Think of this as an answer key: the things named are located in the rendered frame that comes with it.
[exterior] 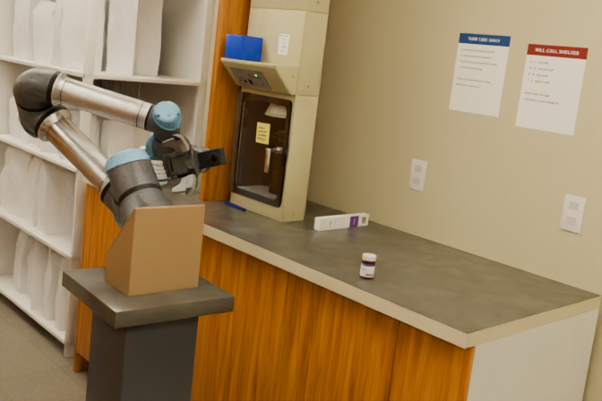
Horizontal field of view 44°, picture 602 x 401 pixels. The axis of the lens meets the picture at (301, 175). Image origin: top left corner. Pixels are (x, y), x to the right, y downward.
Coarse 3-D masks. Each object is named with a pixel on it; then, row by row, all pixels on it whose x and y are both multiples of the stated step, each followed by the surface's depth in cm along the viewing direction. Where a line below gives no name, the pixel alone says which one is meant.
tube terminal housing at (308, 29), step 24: (264, 24) 279; (288, 24) 269; (312, 24) 266; (264, 48) 280; (288, 48) 270; (312, 48) 268; (312, 72) 270; (288, 96) 270; (312, 96) 274; (312, 120) 275; (312, 144) 277; (288, 168) 272; (288, 192) 274; (288, 216) 277
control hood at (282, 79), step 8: (224, 64) 282; (232, 64) 277; (240, 64) 273; (248, 64) 269; (256, 64) 265; (264, 64) 262; (272, 64) 259; (264, 72) 265; (272, 72) 261; (280, 72) 260; (288, 72) 263; (296, 72) 265; (272, 80) 266; (280, 80) 262; (288, 80) 264; (296, 80) 266; (256, 88) 279; (272, 88) 271; (280, 88) 267; (288, 88) 264; (296, 88) 267
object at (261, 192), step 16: (256, 96) 282; (256, 112) 282; (272, 112) 275; (288, 112) 268; (240, 128) 290; (256, 128) 282; (272, 128) 275; (288, 128) 269; (240, 144) 290; (256, 144) 282; (272, 144) 275; (240, 160) 290; (256, 160) 283; (272, 160) 276; (240, 176) 290; (256, 176) 283; (272, 176) 276; (240, 192) 290; (256, 192) 283; (272, 192) 276
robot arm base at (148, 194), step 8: (144, 184) 187; (152, 184) 188; (128, 192) 186; (136, 192) 185; (144, 192) 185; (152, 192) 186; (160, 192) 188; (120, 200) 187; (128, 200) 185; (136, 200) 184; (144, 200) 183; (152, 200) 183; (160, 200) 184; (168, 200) 187; (120, 208) 188; (128, 208) 183; (128, 216) 182
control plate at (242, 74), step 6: (234, 72) 281; (240, 72) 277; (246, 72) 274; (252, 72) 271; (258, 72) 268; (240, 78) 281; (246, 78) 278; (252, 78) 275; (258, 78) 272; (264, 78) 269; (246, 84) 282; (252, 84) 279; (258, 84) 276; (264, 84) 272
